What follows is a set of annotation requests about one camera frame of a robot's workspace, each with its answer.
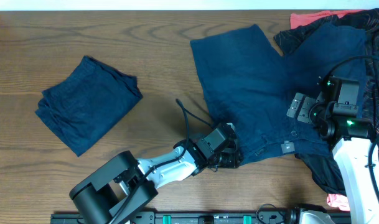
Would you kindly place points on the black patterned garment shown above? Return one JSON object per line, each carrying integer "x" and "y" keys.
{"x": 325, "y": 171}

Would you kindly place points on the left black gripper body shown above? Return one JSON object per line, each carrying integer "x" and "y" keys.
{"x": 228, "y": 160}

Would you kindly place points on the navy blue shorts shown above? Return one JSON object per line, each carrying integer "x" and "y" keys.
{"x": 246, "y": 82}

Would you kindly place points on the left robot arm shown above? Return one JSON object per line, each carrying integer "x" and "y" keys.
{"x": 124, "y": 185}

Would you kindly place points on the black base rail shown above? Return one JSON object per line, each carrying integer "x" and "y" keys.
{"x": 197, "y": 218}

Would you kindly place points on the coral red garment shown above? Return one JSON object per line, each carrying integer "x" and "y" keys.
{"x": 297, "y": 20}

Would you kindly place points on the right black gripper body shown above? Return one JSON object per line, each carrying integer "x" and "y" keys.
{"x": 310, "y": 111}

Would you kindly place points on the navy cloth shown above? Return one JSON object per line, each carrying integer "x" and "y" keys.
{"x": 84, "y": 107}

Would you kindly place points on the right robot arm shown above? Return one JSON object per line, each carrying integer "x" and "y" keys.
{"x": 352, "y": 142}

